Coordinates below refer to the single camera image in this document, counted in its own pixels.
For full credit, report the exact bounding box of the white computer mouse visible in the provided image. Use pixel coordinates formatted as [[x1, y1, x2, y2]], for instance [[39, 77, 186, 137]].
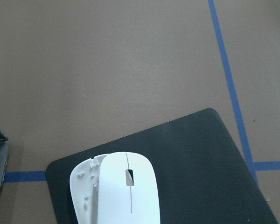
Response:
[[69, 152, 161, 224]]

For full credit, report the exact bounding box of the brown paper table cover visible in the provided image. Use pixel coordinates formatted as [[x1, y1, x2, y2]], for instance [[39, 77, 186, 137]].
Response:
[[0, 0, 280, 224]]

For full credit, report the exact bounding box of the black mouse pad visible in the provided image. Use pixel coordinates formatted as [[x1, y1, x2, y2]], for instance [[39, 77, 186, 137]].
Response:
[[45, 108, 277, 224]]

